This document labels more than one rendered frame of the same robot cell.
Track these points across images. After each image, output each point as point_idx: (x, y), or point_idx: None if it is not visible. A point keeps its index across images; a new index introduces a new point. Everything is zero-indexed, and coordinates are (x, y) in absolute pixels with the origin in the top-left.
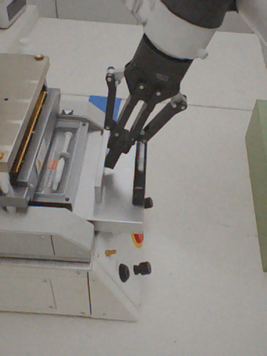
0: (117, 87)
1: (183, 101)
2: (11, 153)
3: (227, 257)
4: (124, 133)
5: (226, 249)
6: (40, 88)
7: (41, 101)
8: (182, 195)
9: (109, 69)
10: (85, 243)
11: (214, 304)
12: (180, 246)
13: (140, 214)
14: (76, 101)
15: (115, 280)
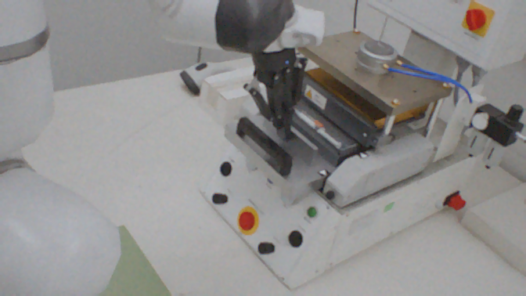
0: (294, 70)
1: (247, 84)
2: (304, 47)
3: (162, 263)
4: (282, 112)
5: (167, 270)
6: (361, 94)
7: (364, 113)
8: None
9: (304, 55)
10: (245, 103)
11: (151, 223)
12: (209, 251)
13: (232, 128)
14: (372, 167)
15: (224, 153)
